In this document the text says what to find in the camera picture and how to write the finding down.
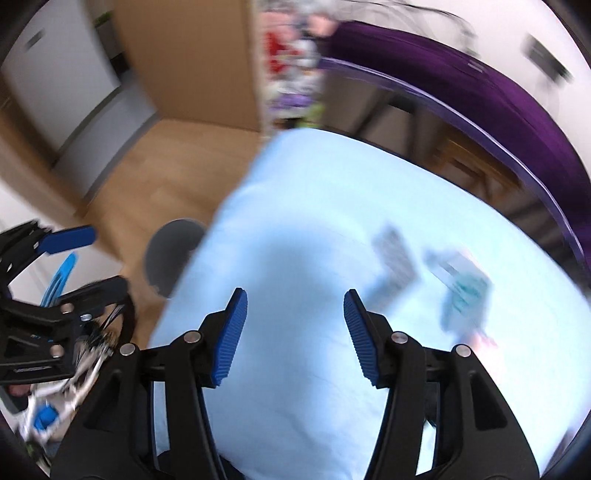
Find folded white teal card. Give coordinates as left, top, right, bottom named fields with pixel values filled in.
left=370, top=225, right=417, bottom=306

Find folded white card green logo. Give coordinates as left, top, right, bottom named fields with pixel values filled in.
left=424, top=248, right=493, bottom=332

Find black keyboard stand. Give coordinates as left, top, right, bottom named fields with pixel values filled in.
left=360, top=83, right=430, bottom=144

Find grey wall socket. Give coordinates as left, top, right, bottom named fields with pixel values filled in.
left=525, top=36, right=574, bottom=85

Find grey round trash bin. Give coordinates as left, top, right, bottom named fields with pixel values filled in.
left=145, top=218, right=209, bottom=297

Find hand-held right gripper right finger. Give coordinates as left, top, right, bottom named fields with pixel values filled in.
left=343, top=288, right=541, bottom=480

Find wooden wardrobe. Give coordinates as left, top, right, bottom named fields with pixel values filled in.
left=113, top=0, right=269, bottom=136

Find blue plastic slatted piece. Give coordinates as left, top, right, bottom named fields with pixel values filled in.
left=39, top=252, right=78, bottom=308

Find white metal frame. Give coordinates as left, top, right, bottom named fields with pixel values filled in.
left=13, top=332, right=115, bottom=446

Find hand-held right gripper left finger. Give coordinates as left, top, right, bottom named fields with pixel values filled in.
left=51, top=287, right=250, bottom=480

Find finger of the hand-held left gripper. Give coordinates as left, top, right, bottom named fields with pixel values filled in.
left=0, top=220, right=98, bottom=278
left=9, top=275, right=131, bottom=324

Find grey cabinet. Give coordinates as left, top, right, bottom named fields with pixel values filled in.
left=0, top=0, right=158, bottom=200

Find bed with light blue sheet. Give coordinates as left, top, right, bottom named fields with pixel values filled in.
left=150, top=129, right=586, bottom=480

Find white desk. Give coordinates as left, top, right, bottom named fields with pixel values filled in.
left=0, top=179, right=126, bottom=303

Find black cables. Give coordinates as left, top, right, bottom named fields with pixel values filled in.
left=369, top=0, right=483, bottom=47

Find wooden stool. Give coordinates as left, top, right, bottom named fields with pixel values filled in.
left=434, top=133, right=523, bottom=195

